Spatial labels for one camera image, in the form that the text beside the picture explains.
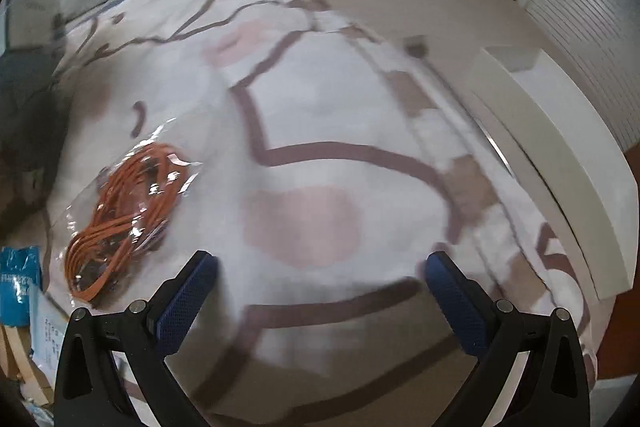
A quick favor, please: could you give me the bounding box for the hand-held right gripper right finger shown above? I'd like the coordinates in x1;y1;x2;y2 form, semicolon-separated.
425;251;591;427

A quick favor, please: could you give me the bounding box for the orange cable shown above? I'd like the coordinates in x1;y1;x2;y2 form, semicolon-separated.
47;117;206;308

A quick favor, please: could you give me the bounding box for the wooden board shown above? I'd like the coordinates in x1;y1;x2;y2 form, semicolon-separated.
0;322;53;408

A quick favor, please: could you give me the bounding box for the white printed packet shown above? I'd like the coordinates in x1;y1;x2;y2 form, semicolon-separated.
27;289;76;413

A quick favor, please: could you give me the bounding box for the blue packet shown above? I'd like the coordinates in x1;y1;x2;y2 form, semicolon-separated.
0;246;43;328

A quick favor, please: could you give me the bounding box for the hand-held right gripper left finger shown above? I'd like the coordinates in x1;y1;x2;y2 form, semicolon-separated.
52;249;219;427

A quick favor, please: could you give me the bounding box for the cartoon printed blanket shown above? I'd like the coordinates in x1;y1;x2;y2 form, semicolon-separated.
42;0;601;427

